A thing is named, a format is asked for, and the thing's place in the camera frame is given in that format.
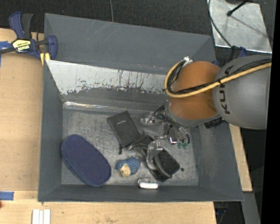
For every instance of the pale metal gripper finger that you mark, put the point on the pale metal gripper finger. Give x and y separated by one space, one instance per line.
151 120
151 157

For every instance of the black padded pouch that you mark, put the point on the black padded pouch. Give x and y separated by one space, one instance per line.
167 165

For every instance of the blue toy animal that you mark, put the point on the blue toy animal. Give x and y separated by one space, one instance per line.
130 166

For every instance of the small white clear box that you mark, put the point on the small white clear box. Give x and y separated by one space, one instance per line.
147 184

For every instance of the black flat case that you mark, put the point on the black flat case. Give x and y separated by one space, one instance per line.
123 129

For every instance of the blue oval sponge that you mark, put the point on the blue oval sponge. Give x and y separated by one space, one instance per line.
85 160

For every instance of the grey metal bin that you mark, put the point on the grey metal bin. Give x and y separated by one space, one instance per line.
94 41

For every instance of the brown cardboard board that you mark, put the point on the brown cardboard board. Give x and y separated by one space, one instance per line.
17 124

